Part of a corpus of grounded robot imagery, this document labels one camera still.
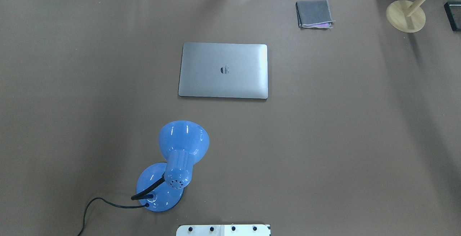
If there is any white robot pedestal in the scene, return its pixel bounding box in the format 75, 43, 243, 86
176, 224, 272, 236

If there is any grey laptop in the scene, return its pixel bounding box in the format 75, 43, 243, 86
178, 42, 269, 99

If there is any blue desk lamp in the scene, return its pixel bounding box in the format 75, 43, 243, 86
131, 120, 210, 212

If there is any black lamp power cable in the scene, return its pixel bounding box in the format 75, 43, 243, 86
77, 197, 149, 236

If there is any wooden mug tree stand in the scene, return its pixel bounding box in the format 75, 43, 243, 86
386, 0, 426, 34

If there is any black tray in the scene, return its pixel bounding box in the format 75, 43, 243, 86
444, 1, 461, 31

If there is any grey folded cloth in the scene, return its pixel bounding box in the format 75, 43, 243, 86
295, 0, 334, 29

